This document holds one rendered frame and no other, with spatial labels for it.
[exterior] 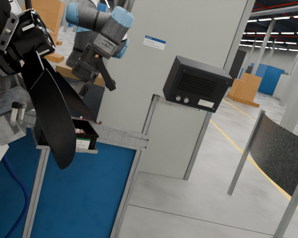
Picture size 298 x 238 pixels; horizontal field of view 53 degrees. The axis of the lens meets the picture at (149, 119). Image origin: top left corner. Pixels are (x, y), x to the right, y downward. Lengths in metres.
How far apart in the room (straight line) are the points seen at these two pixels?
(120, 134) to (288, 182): 1.43
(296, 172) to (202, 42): 1.41
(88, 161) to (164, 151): 1.73
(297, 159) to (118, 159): 1.39
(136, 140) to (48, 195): 0.49
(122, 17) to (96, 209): 0.96
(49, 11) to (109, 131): 7.63
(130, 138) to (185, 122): 1.69
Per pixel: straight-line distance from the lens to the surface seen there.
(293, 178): 2.39
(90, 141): 1.18
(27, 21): 0.82
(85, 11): 1.13
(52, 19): 8.88
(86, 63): 1.04
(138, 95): 2.86
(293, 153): 2.42
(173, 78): 1.35
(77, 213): 1.60
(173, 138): 3.07
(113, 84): 1.05
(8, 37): 0.81
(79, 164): 1.46
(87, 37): 1.58
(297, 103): 7.44
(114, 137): 1.39
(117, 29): 1.02
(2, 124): 0.88
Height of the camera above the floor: 1.28
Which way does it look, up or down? 14 degrees down
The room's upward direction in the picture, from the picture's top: 17 degrees clockwise
